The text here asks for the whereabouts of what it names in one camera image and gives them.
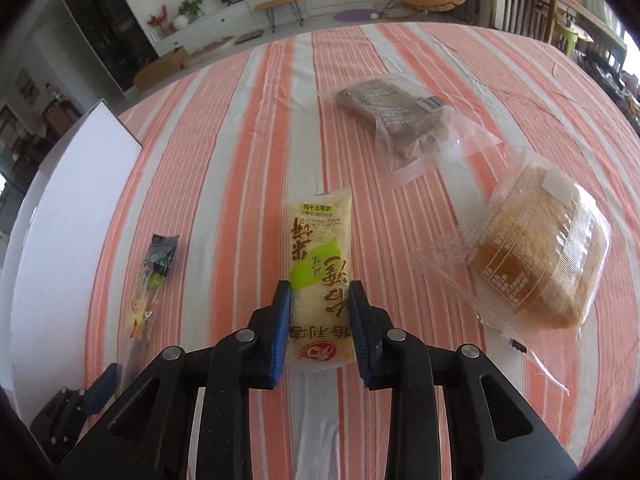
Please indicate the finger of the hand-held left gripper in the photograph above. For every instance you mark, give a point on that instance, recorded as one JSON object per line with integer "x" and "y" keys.
{"x": 102, "y": 390}
{"x": 67, "y": 415}

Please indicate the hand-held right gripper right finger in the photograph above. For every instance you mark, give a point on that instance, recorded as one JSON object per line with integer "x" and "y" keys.
{"x": 362, "y": 340}

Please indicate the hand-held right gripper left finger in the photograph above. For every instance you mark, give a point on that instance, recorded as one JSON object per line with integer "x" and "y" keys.
{"x": 280, "y": 340}

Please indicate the pale yellow rice cracker packet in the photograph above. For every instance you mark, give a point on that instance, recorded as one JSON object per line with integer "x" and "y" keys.
{"x": 320, "y": 260}

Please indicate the long dark yellow snack packet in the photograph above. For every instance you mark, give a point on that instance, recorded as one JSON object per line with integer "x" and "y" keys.
{"x": 157, "y": 260}

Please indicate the white cardboard box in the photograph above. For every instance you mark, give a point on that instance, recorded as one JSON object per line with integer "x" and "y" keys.
{"x": 65, "y": 235}

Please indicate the yellow bread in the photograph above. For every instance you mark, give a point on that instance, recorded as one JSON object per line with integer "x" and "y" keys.
{"x": 535, "y": 250}

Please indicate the brown bread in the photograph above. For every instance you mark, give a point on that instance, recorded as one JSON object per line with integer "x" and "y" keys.
{"x": 390, "y": 105}

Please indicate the open cardboard box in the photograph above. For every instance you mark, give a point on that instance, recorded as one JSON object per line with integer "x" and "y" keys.
{"x": 160, "y": 67}

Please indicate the flat wooden tray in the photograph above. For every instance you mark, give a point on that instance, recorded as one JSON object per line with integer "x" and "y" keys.
{"x": 210, "y": 50}

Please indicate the purple round rug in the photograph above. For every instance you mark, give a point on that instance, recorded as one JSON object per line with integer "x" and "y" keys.
{"x": 355, "y": 15}

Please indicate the wooden stool with hairpin legs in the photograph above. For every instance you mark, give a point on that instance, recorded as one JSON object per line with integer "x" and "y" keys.
{"x": 280, "y": 0}

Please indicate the red flower bouquet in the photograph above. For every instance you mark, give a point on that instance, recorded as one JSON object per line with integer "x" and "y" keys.
{"x": 159, "y": 17}

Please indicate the green plant in white vase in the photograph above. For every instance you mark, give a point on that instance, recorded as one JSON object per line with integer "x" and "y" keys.
{"x": 190, "y": 5}

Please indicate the black glass cabinet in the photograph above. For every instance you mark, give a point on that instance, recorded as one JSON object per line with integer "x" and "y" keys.
{"x": 105, "y": 25}

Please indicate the pile of bottles and jars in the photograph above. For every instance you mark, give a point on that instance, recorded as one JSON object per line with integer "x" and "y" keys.
{"x": 625, "y": 85}

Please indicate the lime green pot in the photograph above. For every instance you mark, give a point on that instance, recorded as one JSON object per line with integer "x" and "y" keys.
{"x": 569, "y": 35}

